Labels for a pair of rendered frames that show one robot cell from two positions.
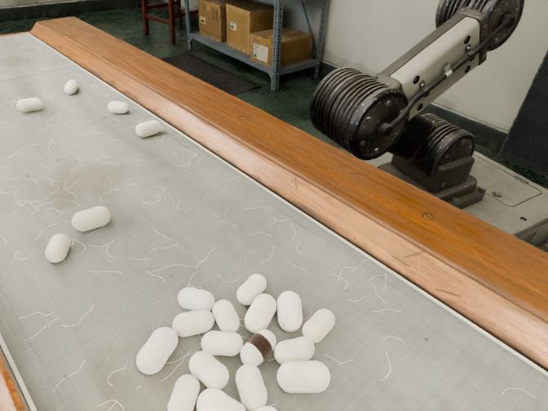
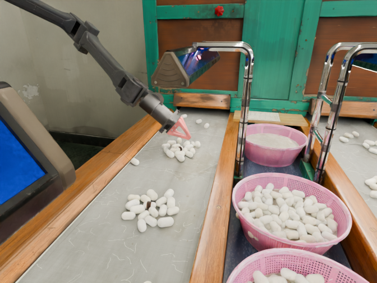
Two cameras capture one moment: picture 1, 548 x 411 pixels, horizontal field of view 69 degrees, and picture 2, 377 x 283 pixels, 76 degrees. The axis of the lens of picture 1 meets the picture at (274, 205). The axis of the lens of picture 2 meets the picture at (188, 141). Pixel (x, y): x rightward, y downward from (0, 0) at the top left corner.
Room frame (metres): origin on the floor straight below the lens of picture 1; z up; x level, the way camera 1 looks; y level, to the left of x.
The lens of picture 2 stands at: (0.34, 0.47, 1.14)
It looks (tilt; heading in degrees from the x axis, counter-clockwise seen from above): 24 degrees down; 239
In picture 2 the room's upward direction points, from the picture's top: straight up
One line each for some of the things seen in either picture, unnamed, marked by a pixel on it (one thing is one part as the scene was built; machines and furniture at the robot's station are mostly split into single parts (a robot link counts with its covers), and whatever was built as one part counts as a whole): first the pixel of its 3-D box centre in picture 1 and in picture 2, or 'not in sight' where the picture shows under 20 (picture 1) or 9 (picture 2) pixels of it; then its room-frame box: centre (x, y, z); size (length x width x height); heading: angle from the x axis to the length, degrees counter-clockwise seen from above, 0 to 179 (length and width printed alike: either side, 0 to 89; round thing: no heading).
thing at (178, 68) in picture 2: not in sight; (197, 56); (-0.10, -0.20, 1.08); 0.62 x 0.08 x 0.07; 46
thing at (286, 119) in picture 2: not in sight; (268, 117); (-0.57, -0.28, 0.77); 0.33 x 0.15 x 0.01; 136
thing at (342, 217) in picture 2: not in sight; (284, 216); (-0.11, 0.19, 0.72); 0.27 x 0.27 x 0.10
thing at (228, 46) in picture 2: not in sight; (219, 113); (-0.15, -0.14, 0.90); 0.20 x 0.19 x 0.45; 46
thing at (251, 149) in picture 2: not in sight; (270, 145); (-0.42, -0.12, 0.72); 0.27 x 0.27 x 0.10
